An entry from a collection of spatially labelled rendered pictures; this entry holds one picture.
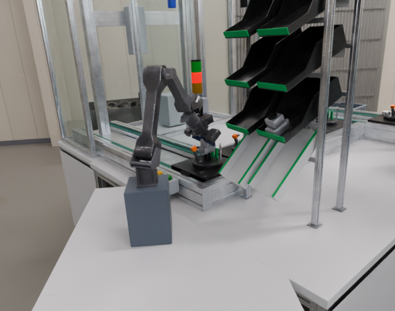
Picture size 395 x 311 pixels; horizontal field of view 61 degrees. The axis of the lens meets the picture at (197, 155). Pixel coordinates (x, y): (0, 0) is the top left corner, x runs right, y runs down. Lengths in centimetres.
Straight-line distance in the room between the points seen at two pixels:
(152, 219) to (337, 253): 59
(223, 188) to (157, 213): 38
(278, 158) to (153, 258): 56
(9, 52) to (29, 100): 75
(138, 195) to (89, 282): 29
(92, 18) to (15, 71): 382
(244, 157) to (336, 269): 52
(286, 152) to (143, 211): 54
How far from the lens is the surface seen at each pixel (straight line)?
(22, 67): 602
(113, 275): 110
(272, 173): 123
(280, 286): 102
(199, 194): 134
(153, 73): 114
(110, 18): 240
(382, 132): 234
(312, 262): 112
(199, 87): 165
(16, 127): 625
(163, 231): 116
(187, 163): 155
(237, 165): 132
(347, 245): 122
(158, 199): 110
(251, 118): 127
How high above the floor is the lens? 151
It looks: 19 degrees down
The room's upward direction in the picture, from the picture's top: 3 degrees counter-clockwise
